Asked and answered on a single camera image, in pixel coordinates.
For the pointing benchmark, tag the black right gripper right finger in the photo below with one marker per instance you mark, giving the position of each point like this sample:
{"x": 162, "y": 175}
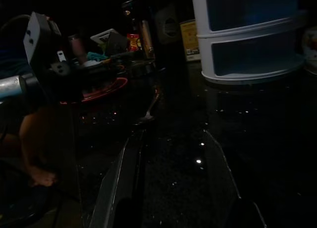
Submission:
{"x": 223, "y": 200}

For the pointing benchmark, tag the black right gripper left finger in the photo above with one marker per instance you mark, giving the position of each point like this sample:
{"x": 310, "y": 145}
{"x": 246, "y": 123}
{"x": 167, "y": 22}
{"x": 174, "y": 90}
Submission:
{"x": 116, "y": 193}

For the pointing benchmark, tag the pink cylindrical cup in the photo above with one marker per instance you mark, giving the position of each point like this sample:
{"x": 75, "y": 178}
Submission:
{"x": 78, "y": 48}

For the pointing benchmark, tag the teal cloth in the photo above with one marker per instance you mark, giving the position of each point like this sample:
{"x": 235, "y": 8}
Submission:
{"x": 96, "y": 56}

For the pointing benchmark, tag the pink plate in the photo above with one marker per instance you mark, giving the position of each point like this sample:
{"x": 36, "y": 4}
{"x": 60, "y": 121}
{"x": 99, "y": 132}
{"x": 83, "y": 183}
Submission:
{"x": 116, "y": 88}

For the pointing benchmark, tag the white square container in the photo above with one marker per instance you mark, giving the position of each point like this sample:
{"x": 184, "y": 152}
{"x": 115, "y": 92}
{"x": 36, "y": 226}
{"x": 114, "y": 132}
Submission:
{"x": 109, "y": 38}

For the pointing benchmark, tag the black pan with glass lid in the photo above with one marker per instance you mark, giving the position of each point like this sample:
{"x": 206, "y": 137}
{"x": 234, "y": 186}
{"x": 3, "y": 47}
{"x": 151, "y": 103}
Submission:
{"x": 141, "y": 67}

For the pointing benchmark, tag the red yellow snack packet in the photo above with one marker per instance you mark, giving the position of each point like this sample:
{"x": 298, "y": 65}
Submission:
{"x": 133, "y": 42}

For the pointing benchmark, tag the black countertop blender appliance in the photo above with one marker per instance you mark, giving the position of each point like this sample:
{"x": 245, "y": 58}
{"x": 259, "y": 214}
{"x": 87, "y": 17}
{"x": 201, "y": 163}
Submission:
{"x": 171, "y": 27}

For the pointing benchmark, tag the yellow carton box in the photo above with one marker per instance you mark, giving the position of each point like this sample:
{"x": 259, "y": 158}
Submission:
{"x": 189, "y": 39}

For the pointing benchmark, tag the white three-tier storage rack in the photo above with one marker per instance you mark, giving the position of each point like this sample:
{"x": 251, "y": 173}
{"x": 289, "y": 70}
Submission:
{"x": 247, "y": 32}

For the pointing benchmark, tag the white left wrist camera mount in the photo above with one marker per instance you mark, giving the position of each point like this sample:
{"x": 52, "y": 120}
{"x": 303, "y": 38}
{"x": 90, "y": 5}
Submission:
{"x": 32, "y": 34}

